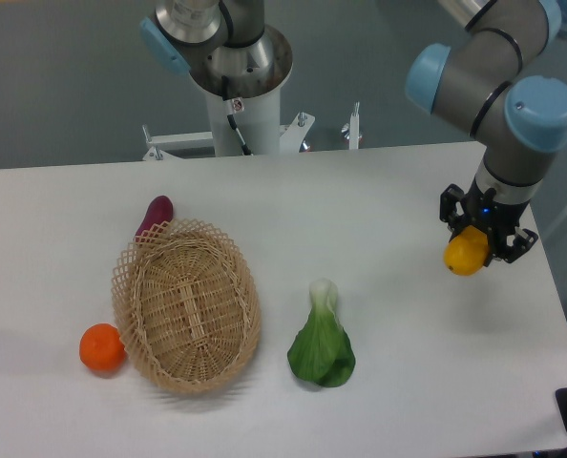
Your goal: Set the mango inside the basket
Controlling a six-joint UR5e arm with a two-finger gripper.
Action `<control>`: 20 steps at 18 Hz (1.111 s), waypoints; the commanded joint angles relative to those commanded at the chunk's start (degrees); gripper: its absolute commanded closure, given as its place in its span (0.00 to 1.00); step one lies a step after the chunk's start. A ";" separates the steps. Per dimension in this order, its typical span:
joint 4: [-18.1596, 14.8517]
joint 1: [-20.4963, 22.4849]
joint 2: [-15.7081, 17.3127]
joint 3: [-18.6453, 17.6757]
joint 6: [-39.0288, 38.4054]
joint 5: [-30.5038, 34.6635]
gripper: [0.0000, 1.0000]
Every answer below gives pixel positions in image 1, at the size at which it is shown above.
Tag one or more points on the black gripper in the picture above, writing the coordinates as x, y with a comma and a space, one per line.
494, 208

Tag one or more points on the yellow mango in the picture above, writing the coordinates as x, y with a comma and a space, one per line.
466, 253

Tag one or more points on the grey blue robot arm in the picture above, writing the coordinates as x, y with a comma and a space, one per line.
521, 121

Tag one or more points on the woven wicker basket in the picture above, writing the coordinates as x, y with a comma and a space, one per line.
186, 306

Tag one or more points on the green bok choy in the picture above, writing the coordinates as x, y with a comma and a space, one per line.
321, 352

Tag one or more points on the purple eggplant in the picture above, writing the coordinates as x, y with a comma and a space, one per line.
160, 210

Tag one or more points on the orange tangerine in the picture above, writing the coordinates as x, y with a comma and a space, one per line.
100, 348

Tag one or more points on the white mounting bracket frame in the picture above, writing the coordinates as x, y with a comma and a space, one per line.
252, 136

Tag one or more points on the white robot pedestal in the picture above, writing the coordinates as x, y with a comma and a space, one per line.
236, 60

